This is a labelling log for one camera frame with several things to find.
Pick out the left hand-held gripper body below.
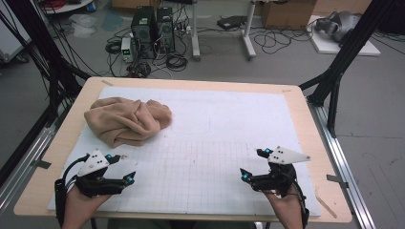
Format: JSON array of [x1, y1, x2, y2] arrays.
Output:
[[75, 148, 128, 198]]

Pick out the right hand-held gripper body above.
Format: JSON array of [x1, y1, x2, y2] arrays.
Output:
[[249, 146, 311, 198]]

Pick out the tan towel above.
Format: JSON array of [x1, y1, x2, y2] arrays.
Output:
[[83, 96, 173, 149]]

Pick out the person's right hand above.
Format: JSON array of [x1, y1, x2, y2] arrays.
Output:
[[263, 186, 304, 223]]

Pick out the person's left hand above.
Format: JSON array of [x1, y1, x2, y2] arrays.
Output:
[[65, 186, 113, 223]]

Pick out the thin wooden strip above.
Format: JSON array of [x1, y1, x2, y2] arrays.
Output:
[[314, 194, 338, 219]]

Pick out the white grid mat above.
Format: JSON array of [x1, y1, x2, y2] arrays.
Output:
[[47, 86, 322, 218]]

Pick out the white power supply unit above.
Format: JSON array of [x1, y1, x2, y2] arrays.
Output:
[[120, 36, 134, 63]]

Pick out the white floor board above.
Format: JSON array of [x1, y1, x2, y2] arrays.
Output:
[[307, 14, 382, 57]]

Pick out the large black computer tower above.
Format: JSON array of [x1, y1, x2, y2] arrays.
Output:
[[131, 6, 158, 60]]

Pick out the black flat device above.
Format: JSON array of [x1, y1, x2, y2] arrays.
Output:
[[217, 14, 248, 31]]

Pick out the clear plastic bag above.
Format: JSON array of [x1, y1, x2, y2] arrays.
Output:
[[68, 13, 98, 38]]

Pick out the slim black computer tower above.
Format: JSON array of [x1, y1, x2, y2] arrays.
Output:
[[156, 7, 176, 53]]

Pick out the brown cardboard box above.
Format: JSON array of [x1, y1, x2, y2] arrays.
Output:
[[261, 0, 318, 31]]

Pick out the grey rounded device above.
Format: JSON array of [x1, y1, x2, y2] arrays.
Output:
[[314, 10, 362, 44]]

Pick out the white round table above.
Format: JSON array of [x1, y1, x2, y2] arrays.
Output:
[[41, 0, 96, 15]]

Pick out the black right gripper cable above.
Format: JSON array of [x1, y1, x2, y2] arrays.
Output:
[[282, 171, 310, 229]]

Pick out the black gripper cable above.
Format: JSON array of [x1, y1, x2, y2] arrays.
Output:
[[54, 154, 91, 227], [282, 171, 310, 229]]

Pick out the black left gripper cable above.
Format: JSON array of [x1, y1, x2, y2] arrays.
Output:
[[54, 154, 91, 227]]

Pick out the grey metal bracket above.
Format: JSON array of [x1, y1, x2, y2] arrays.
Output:
[[326, 174, 350, 189], [32, 158, 53, 170]]

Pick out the aluminium rail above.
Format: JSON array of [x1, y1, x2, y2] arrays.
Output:
[[307, 98, 378, 229], [0, 104, 70, 218]]

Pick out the black floor cables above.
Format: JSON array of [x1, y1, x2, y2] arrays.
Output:
[[252, 27, 314, 55]]

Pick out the black coiled cable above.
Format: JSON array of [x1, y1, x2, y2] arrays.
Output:
[[165, 52, 189, 73]]

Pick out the black metal frame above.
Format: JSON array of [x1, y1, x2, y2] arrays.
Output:
[[0, 0, 92, 189], [298, 0, 399, 138]]

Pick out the white desk frame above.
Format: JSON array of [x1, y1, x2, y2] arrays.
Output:
[[190, 0, 258, 62]]

